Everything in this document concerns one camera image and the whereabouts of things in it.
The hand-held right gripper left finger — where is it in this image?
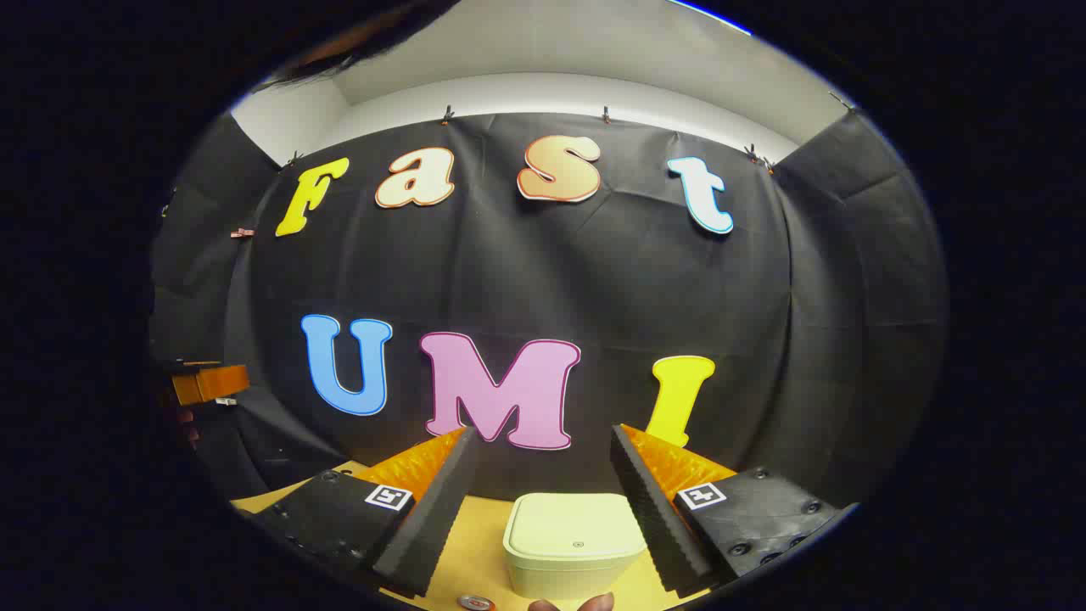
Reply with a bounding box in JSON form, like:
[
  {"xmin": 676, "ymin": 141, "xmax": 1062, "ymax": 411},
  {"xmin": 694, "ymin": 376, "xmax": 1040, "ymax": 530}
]
[{"xmin": 253, "ymin": 428, "xmax": 479, "ymax": 597}]

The light green desktop garbage bin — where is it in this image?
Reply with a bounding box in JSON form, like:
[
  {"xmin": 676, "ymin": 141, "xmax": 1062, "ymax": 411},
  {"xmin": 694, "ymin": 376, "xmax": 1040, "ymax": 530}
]
[{"xmin": 502, "ymin": 492, "xmax": 650, "ymax": 602}]

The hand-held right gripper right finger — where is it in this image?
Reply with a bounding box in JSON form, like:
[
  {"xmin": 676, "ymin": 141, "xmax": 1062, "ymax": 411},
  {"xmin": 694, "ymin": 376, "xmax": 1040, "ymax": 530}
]
[{"xmin": 609, "ymin": 423, "xmax": 859, "ymax": 597}]

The black backdrop cloth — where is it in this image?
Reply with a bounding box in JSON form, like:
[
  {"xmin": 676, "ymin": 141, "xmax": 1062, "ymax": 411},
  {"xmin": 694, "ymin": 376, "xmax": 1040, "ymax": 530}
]
[{"xmin": 148, "ymin": 106, "xmax": 949, "ymax": 510}]

